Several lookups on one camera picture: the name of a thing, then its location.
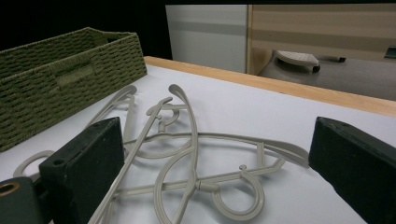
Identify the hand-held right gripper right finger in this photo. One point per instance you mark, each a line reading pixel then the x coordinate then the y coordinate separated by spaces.
pixel 358 168

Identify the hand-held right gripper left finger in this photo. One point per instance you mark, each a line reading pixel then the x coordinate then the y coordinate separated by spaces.
pixel 84 168

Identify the green woven basket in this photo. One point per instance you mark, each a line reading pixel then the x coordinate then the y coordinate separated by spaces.
pixel 46 102

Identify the beige plastic clothes hanger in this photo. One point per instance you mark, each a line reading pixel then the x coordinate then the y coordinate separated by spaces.
pixel 128 90
pixel 194 137
pixel 207 186

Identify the office chair base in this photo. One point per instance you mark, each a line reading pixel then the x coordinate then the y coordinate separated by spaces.
pixel 297 57

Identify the light wooden desk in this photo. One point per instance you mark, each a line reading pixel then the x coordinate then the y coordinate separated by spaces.
pixel 323 31

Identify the black curtain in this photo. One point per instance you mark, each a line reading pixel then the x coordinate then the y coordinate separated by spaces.
pixel 77 15

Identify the white cabinet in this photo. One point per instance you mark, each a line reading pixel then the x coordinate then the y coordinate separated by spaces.
pixel 207 37

